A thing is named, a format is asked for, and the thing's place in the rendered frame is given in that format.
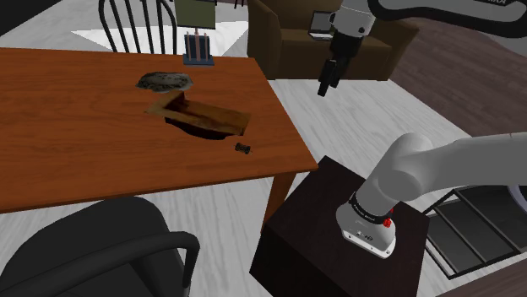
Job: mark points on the black metal rack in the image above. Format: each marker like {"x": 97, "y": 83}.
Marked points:
{"x": 473, "y": 230}

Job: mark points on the brown wooden table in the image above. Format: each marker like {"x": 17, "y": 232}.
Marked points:
{"x": 74, "y": 140}

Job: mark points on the brown sofa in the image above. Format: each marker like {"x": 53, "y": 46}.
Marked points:
{"x": 296, "y": 53}

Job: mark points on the black spindle-back chair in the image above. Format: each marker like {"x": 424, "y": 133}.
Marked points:
{"x": 123, "y": 29}

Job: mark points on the dark robot stand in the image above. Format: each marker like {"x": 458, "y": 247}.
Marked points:
{"x": 304, "y": 238}

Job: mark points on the green board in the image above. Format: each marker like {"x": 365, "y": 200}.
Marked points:
{"x": 194, "y": 14}

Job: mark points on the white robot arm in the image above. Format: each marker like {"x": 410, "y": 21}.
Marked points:
{"x": 411, "y": 166}

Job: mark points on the small black spool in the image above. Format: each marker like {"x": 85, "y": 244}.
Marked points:
{"x": 242, "y": 148}

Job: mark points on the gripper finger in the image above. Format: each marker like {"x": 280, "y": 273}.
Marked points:
{"x": 338, "y": 76}
{"x": 326, "y": 80}

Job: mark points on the brown wooden tray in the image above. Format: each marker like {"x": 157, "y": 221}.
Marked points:
{"x": 206, "y": 117}

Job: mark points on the blue stand with rods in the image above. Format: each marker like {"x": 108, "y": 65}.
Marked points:
{"x": 199, "y": 60}

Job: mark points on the grey flat stone dish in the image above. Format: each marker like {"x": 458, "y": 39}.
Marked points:
{"x": 164, "y": 81}

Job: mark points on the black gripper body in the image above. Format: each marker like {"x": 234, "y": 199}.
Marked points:
{"x": 346, "y": 46}

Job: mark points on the black office chair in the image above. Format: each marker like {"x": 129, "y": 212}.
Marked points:
{"x": 94, "y": 246}

